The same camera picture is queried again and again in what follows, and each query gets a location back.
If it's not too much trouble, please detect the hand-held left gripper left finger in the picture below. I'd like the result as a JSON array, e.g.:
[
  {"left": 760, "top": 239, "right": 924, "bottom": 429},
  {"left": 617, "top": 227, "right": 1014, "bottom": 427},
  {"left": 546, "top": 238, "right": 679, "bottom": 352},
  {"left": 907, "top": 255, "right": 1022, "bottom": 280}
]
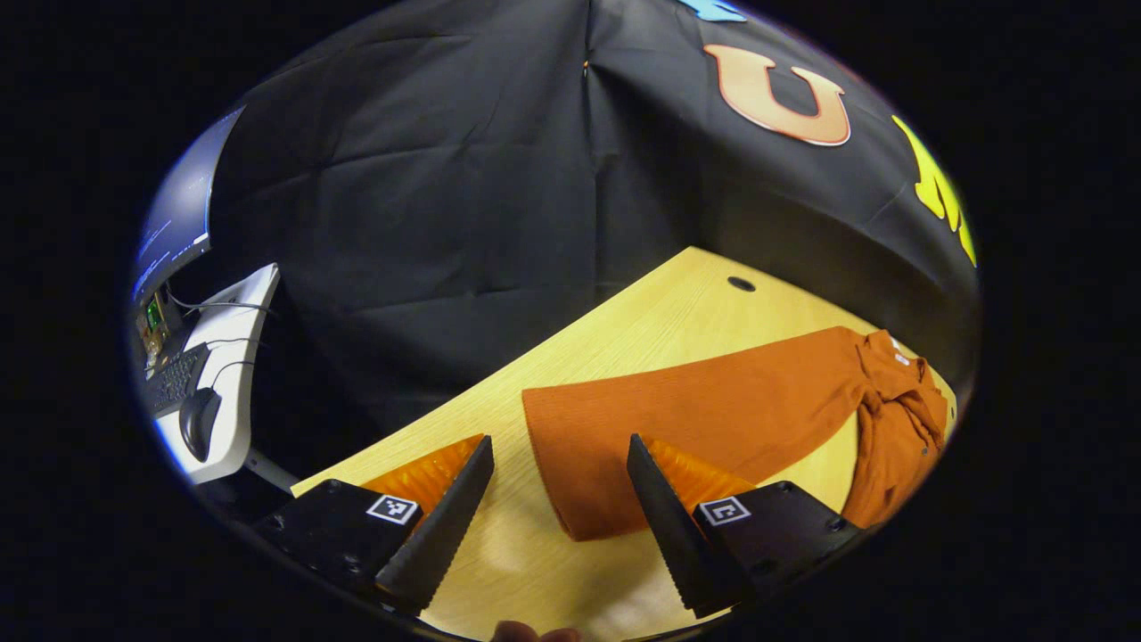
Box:
[{"left": 254, "top": 434, "right": 496, "bottom": 618}]

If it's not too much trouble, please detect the black backdrop cloth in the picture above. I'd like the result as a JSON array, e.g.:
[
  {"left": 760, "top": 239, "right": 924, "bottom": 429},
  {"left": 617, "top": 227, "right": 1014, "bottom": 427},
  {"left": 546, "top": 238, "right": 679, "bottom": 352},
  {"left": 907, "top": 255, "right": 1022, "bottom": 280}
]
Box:
[{"left": 169, "top": 0, "right": 981, "bottom": 456}]

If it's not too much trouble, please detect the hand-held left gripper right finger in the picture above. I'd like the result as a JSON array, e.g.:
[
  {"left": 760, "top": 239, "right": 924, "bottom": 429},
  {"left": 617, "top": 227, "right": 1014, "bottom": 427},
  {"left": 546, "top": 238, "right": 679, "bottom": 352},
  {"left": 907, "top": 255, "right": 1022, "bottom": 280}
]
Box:
[{"left": 627, "top": 433, "right": 866, "bottom": 621}]

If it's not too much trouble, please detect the black computer mouse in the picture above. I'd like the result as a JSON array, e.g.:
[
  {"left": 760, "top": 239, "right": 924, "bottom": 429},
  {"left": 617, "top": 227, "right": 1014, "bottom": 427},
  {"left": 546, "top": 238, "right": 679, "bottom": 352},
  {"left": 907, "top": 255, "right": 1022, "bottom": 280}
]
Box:
[{"left": 178, "top": 386, "right": 224, "bottom": 463}]

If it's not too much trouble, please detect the computer monitor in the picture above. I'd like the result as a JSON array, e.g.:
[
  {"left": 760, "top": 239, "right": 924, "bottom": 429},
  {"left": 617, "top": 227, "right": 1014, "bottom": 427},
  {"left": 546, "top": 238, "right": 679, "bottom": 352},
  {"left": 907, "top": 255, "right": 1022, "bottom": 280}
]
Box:
[{"left": 132, "top": 107, "right": 246, "bottom": 304}]

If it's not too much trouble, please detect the black keyboard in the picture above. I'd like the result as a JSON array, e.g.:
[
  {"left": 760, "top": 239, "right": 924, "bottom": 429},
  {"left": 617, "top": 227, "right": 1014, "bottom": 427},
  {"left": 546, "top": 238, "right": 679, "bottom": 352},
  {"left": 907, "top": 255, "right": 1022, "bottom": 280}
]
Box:
[{"left": 143, "top": 343, "right": 212, "bottom": 420}]

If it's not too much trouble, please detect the white side desk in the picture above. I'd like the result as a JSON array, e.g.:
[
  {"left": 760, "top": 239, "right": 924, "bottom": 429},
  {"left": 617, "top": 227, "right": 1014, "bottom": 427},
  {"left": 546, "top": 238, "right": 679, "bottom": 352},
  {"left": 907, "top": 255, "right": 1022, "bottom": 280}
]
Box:
[{"left": 152, "top": 263, "right": 300, "bottom": 490}]

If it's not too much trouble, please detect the orange button shirt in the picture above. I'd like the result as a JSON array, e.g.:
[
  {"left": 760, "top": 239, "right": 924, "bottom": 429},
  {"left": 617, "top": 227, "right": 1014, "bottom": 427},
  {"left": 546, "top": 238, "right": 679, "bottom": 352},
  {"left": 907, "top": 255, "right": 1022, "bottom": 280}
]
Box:
[{"left": 521, "top": 325, "right": 950, "bottom": 542}]

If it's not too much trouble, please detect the small green electronic device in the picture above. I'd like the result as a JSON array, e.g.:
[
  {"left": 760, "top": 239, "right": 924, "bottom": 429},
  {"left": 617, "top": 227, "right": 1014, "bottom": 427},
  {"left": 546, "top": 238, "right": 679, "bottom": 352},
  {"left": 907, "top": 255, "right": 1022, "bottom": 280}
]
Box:
[{"left": 134, "top": 285, "right": 184, "bottom": 366}]

